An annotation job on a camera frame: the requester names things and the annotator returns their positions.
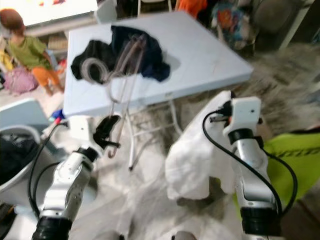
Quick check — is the pink bag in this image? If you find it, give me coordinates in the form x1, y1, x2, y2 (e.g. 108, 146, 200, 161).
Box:
4, 66, 38, 96

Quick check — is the white folding table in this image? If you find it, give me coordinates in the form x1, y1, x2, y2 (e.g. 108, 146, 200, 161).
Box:
62, 11, 255, 171

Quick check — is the child in green shirt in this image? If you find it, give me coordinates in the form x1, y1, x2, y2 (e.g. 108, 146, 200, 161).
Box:
0, 7, 66, 96

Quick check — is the white laundry basket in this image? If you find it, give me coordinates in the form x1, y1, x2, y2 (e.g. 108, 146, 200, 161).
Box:
0, 131, 51, 208

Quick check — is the pale pink plastic hanger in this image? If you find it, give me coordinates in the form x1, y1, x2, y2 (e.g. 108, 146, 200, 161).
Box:
81, 34, 148, 160

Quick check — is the colourful printed bag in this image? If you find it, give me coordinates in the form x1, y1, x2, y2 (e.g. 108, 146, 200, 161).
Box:
211, 2, 251, 43

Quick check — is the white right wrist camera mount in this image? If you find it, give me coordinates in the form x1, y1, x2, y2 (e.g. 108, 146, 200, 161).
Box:
222, 96, 263, 137

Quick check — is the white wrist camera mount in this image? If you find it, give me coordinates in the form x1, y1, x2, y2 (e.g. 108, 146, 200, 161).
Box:
222, 96, 263, 137
67, 115, 106, 151

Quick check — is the yellow-green printed shirt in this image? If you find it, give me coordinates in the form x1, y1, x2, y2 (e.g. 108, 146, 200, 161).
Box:
232, 131, 320, 221

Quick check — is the white garment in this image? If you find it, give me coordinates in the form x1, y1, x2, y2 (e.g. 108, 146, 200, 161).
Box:
165, 90, 238, 202

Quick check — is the pale blue plastic tub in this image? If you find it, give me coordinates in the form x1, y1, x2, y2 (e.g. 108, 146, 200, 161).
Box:
0, 97, 53, 133

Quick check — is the dark clothes pile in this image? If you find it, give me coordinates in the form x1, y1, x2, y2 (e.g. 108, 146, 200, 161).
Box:
0, 135, 38, 186

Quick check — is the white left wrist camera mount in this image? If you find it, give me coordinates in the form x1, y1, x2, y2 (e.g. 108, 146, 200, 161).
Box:
67, 115, 106, 151

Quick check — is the grey bin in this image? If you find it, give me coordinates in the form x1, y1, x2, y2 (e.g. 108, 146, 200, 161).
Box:
250, 0, 306, 51

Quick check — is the blue and red toy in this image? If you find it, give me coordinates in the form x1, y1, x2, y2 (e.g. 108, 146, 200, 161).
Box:
49, 109, 66, 123

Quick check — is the orange cloth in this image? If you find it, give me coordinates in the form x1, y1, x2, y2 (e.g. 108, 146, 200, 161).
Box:
176, 0, 208, 18

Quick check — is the white printed mat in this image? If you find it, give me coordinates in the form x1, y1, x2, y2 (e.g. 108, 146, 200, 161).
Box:
12, 0, 98, 27

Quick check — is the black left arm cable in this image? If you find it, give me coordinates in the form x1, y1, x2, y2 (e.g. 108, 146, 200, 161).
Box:
27, 122, 76, 221

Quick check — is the navy blue garment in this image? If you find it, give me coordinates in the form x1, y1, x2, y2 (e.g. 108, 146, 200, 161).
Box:
110, 25, 172, 83

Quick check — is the grey robot right leg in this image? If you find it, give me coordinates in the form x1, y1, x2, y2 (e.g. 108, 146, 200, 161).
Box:
172, 231, 198, 240

